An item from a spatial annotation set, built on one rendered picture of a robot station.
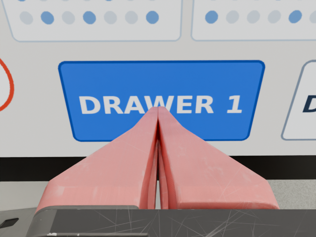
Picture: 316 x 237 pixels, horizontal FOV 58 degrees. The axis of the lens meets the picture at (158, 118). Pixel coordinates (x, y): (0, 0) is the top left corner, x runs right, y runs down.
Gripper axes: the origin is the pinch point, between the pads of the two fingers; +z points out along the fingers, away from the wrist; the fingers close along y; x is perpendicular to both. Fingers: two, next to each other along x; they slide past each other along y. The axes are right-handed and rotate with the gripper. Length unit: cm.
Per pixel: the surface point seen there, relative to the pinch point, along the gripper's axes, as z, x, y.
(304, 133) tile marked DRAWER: 2.0, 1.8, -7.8
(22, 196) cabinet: 36, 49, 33
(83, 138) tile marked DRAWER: 1.9, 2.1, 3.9
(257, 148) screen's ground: 2.0, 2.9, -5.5
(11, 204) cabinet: 29, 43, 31
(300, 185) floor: 65, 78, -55
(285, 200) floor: 61, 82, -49
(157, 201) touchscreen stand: 58, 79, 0
